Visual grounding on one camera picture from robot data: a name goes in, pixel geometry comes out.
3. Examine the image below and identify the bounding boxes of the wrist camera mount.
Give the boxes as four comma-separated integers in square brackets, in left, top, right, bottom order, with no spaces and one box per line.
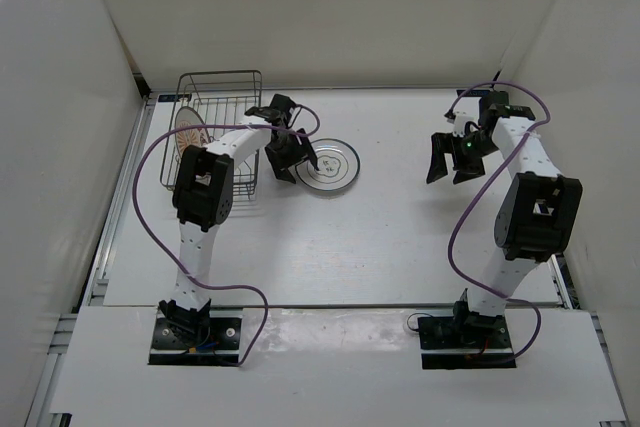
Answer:
[245,94,297,127]
[445,106,476,138]

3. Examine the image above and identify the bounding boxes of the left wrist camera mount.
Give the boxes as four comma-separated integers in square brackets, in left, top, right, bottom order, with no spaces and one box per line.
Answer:
[245,94,297,127]

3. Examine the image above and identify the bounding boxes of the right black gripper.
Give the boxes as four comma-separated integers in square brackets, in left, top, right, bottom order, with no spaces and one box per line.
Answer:
[426,132,499,185]

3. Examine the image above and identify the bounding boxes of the metal wire dish rack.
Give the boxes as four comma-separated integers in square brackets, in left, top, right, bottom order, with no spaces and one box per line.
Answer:
[157,69,262,190]

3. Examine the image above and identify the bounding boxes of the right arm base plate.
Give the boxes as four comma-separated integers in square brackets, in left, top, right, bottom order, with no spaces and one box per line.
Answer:
[406,313,517,370]

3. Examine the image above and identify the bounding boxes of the orange sunburst pattern plate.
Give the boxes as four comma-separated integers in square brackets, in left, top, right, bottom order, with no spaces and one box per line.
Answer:
[174,106,211,158]

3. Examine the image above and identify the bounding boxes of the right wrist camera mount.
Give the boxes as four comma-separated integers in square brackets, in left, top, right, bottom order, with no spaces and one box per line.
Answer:
[445,106,476,138]

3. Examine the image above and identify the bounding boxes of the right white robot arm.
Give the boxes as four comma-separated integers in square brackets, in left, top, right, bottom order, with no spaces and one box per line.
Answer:
[419,89,583,347]

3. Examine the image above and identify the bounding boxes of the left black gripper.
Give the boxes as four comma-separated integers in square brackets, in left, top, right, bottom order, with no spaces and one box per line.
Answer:
[265,128,318,184]

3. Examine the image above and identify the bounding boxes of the white green-rimmed plate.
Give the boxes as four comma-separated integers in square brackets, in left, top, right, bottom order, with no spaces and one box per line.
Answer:
[295,138,361,195]

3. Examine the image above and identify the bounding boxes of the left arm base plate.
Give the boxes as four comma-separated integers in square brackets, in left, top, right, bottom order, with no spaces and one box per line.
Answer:
[148,309,243,367]

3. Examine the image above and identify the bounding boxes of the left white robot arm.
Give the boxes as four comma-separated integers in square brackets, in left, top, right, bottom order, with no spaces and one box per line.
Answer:
[159,109,318,347]

